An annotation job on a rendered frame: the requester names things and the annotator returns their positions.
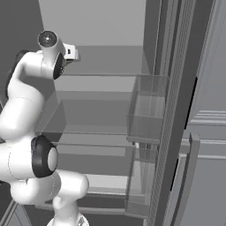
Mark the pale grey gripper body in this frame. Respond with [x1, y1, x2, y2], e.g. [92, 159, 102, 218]
[73, 48, 81, 63]

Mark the grey fridge cabinet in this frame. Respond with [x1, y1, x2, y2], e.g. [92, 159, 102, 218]
[0, 0, 163, 226]

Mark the glass fridge shelf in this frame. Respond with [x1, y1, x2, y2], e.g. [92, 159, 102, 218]
[51, 141, 137, 177]
[34, 89, 137, 137]
[34, 172, 131, 216]

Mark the clear fridge door bin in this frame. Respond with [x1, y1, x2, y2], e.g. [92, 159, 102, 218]
[125, 74, 170, 146]
[124, 143, 159, 220]

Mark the grey fridge door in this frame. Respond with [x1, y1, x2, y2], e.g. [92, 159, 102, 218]
[143, 0, 226, 226]

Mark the grey fridge door handle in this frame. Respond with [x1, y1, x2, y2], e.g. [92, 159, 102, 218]
[163, 132, 201, 226]

